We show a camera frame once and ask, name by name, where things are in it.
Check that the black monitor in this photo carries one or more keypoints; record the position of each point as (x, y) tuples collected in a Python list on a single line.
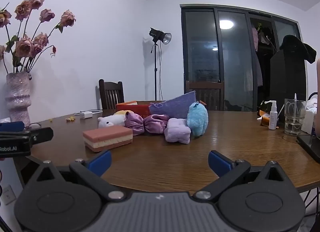
[(287, 84)]

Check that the black framed sliding glass door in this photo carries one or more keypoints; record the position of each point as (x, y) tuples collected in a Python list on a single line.
[(207, 54)]

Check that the dark wooden chair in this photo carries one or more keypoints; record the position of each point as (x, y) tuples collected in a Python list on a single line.
[(111, 95), (207, 94)]

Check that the lavender fluffy towel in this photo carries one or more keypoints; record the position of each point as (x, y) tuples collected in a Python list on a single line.
[(177, 130)]

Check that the pink layered sponge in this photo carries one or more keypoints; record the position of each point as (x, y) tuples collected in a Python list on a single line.
[(107, 137)]

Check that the white plush toy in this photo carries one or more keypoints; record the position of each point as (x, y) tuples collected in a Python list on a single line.
[(111, 122)]

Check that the yellow crumbs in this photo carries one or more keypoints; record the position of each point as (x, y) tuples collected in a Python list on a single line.
[(70, 119)]

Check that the orange cardboard box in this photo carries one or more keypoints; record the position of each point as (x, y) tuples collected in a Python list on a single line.
[(132, 108)]

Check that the purple cloth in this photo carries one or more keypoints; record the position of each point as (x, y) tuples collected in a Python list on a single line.
[(172, 108)]

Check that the clear glass cup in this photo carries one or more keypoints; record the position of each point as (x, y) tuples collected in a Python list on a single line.
[(295, 117)]

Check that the purple satin scrunchie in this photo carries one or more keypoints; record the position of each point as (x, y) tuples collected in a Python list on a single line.
[(147, 123)]

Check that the hanging pink garment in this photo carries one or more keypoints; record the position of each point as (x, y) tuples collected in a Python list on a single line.
[(255, 39)]

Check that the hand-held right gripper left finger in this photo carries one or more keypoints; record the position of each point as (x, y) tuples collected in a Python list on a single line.
[(101, 162)]

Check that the white spray bottle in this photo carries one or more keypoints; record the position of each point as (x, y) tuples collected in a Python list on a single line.
[(272, 119)]

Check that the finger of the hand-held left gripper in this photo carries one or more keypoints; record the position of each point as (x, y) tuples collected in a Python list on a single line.
[(42, 135), (12, 126)]

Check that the pink ribbed ceramic vase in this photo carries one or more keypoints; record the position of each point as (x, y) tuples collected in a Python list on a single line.
[(18, 97)]

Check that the studio light on stand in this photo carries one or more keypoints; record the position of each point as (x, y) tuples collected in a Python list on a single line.
[(160, 35)]

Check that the black tablet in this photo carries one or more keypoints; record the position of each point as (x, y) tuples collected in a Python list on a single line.
[(310, 147)]

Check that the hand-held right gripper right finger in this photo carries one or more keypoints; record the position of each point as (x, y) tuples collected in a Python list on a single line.
[(218, 163)]

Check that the white wall socket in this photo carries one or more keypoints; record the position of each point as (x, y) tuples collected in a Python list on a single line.
[(8, 194)]

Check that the black coat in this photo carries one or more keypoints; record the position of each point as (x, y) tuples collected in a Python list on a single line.
[(295, 45)]

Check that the orange packet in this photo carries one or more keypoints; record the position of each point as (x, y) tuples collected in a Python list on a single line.
[(264, 120)]

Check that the white charger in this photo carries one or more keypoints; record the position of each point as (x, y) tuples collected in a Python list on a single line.
[(86, 114)]

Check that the blue plush toy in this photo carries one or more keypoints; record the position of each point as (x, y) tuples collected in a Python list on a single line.
[(197, 119)]

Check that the white tissue pack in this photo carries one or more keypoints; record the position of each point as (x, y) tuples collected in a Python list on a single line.
[(310, 117)]

